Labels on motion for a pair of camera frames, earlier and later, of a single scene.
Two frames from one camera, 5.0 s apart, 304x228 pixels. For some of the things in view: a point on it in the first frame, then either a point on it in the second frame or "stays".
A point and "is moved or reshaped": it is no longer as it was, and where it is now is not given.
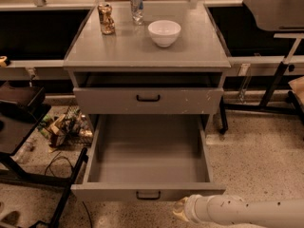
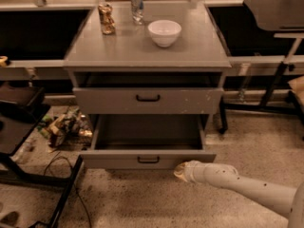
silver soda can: x=137 y=7 stays
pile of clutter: x=70 y=127 stays
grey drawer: x=147 y=158 is moved or reshaped
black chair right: x=277 y=14 stays
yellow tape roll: x=2 y=61 stays
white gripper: x=192 y=209 to x=194 y=173
